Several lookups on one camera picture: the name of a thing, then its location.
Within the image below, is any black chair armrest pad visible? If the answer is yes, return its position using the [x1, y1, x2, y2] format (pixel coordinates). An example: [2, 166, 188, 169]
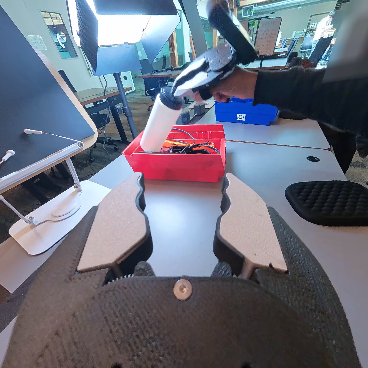
[285, 180, 368, 227]

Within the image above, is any grey board on stand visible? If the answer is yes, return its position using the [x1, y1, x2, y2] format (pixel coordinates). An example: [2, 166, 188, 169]
[178, 0, 208, 58]

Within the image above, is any white board stand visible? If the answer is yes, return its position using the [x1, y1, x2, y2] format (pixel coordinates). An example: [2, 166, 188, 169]
[0, 128, 112, 256]

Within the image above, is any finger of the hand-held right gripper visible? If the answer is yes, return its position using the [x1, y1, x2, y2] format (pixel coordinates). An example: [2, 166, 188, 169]
[172, 72, 228, 98]
[172, 59, 213, 89]

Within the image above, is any blue storage bin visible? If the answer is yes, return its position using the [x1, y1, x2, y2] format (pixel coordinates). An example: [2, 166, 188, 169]
[214, 97, 279, 126]

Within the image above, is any brown whiteboard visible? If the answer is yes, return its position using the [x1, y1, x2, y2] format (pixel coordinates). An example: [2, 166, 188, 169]
[254, 17, 283, 57]

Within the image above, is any wooden office desk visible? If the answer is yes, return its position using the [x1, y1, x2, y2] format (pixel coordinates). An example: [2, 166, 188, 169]
[73, 86, 133, 143]
[138, 69, 185, 87]

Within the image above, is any studio light panel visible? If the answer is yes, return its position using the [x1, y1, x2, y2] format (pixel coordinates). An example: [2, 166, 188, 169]
[67, 0, 182, 77]

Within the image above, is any red storage bin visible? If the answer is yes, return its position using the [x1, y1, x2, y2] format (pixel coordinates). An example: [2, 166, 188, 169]
[122, 124, 227, 183]

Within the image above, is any orange box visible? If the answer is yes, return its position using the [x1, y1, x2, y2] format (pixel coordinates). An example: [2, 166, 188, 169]
[162, 139, 215, 148]

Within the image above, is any thin black cable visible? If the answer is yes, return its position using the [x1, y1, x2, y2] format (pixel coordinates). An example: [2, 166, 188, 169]
[170, 128, 196, 153]

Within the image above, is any phone icon wall panel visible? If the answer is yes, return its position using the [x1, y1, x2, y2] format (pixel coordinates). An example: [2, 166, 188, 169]
[40, 11, 79, 60]

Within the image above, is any black light stand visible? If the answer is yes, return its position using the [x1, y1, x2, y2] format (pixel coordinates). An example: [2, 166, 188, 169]
[113, 73, 138, 139]

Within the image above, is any person's right forearm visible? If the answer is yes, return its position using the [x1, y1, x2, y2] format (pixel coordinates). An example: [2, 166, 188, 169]
[253, 66, 368, 133]

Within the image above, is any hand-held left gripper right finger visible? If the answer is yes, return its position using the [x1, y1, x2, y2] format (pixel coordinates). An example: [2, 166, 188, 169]
[213, 172, 288, 280]

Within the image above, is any person's right hand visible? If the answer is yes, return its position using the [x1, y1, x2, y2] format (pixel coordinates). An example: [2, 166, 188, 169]
[198, 67, 259, 103]

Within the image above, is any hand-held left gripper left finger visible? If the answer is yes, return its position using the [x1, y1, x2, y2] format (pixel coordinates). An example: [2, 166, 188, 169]
[76, 172, 153, 274]

